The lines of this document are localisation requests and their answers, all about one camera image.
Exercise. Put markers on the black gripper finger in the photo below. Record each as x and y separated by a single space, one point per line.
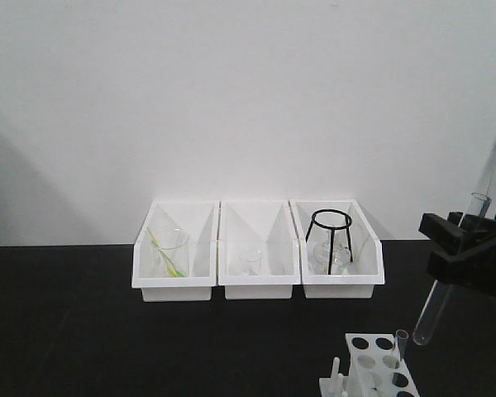
475 268
446 233

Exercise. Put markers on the large clear test tube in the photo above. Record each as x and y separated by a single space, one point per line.
440 292

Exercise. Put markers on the thin clear test tube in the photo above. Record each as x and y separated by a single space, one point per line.
400 375

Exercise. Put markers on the white test tube rack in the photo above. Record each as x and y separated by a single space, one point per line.
370 370

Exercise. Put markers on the right white storage bin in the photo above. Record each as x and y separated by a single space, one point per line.
362 275

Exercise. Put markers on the white storage bin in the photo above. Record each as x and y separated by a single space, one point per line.
269 226
175 253
362 275

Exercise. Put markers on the clear glass flask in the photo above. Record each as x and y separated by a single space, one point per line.
330 257

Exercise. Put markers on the middle white storage bin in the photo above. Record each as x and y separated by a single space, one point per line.
269 226

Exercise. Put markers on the small glass beaker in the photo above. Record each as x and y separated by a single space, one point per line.
250 258

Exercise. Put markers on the left white storage bin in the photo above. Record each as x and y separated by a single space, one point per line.
175 253

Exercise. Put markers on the yellow green stirring rod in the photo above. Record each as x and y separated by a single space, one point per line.
165 252

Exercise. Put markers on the large glass beaker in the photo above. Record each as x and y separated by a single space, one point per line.
169 252

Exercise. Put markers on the black wire tripod stand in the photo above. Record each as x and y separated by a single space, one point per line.
334 220

